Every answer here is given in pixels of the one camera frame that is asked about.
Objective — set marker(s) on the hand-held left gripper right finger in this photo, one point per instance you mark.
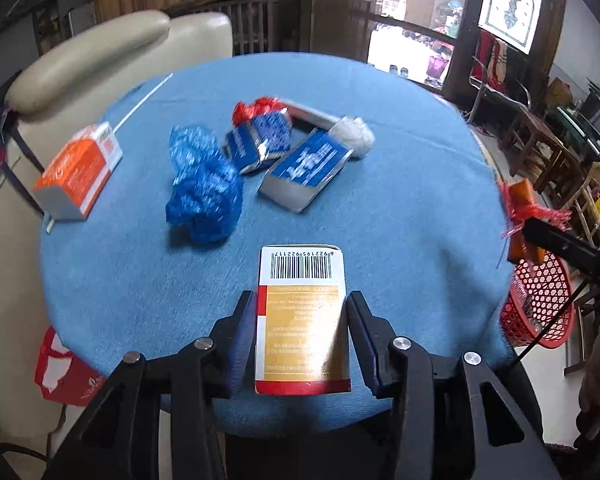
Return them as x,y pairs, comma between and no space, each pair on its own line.
365,347

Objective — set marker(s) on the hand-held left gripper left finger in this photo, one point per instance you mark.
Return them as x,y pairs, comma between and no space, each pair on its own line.
242,342

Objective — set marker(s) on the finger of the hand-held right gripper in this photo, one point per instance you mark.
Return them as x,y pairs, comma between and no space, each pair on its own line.
565,250

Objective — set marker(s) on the red net wrapper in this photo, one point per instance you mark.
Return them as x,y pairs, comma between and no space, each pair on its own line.
530,212

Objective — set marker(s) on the red mesh basket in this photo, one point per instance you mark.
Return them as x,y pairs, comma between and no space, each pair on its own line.
540,305

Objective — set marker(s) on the gold white barcode box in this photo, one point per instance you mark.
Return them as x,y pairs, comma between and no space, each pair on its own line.
300,320

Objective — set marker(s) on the blue foil snack packet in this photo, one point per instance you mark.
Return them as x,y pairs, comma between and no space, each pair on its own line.
260,140

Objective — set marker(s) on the wooden chair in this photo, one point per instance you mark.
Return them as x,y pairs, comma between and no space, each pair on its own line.
540,145

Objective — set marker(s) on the blue tablecloth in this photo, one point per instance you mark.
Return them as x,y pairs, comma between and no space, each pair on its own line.
405,210

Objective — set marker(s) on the blue crumpled plastic bag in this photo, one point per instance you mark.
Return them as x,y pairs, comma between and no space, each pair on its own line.
204,195

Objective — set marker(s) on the red white plastic bag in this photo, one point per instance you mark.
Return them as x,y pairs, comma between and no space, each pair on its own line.
64,375

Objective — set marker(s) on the blue white flat packet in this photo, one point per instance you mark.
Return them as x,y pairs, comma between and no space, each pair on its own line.
305,165

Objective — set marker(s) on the metal folding chair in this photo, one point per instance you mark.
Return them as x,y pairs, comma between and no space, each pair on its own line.
495,75

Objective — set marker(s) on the red crumpled plastic bag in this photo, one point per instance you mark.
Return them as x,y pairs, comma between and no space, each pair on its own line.
250,110

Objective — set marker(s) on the orange white box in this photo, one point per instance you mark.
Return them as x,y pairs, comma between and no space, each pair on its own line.
74,175

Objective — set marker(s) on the patterned window pane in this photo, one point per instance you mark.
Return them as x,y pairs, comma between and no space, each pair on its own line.
510,15

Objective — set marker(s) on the thin white stick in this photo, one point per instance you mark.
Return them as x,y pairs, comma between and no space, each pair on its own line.
144,102

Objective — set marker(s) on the glass door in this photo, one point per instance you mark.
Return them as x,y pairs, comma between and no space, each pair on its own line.
410,25

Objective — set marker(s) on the beige leather sofa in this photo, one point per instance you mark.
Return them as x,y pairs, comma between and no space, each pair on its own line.
104,45

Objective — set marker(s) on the wooden slatted rail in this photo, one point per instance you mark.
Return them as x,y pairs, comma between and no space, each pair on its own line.
255,20

